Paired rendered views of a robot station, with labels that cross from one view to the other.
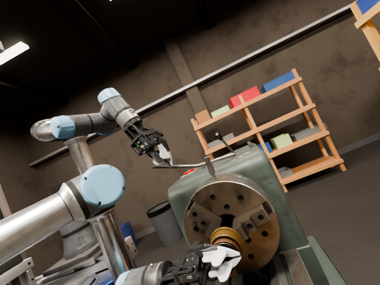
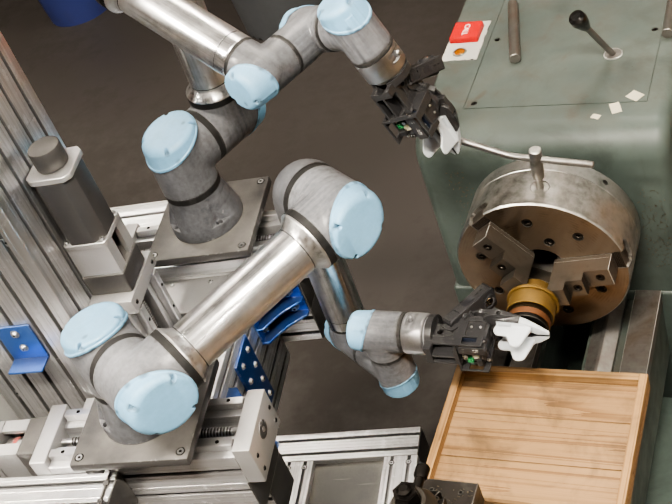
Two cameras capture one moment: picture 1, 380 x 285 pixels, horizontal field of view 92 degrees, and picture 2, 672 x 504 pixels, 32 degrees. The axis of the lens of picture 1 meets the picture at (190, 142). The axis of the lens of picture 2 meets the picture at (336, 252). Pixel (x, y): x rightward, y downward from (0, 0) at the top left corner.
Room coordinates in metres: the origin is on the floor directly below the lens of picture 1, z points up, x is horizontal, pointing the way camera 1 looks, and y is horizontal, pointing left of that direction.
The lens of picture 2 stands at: (-0.95, -0.14, 2.59)
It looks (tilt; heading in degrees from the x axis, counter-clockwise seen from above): 40 degrees down; 17
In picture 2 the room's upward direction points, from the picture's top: 22 degrees counter-clockwise
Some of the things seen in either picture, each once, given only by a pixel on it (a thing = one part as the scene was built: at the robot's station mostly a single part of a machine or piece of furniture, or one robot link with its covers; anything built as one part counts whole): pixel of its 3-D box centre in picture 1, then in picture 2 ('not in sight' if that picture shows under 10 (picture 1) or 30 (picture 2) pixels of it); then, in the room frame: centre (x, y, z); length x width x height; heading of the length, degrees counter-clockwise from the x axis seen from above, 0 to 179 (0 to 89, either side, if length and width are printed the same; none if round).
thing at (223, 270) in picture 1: (224, 270); (522, 346); (0.46, 0.05, 1.07); 0.09 x 0.06 x 0.03; 73
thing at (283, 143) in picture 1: (261, 140); not in sight; (3.69, -1.32, 1.04); 2.23 x 0.59 x 2.08; 82
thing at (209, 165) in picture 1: (212, 172); (538, 174); (0.66, -0.03, 1.26); 0.02 x 0.02 x 0.12
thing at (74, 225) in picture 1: (72, 214); (180, 153); (0.86, 0.64, 1.33); 0.13 x 0.12 x 0.14; 141
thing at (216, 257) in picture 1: (219, 258); (519, 334); (0.46, 0.05, 1.10); 0.09 x 0.06 x 0.03; 73
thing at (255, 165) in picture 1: (232, 192); (576, 119); (1.07, -0.10, 1.06); 0.59 x 0.48 x 0.39; 164
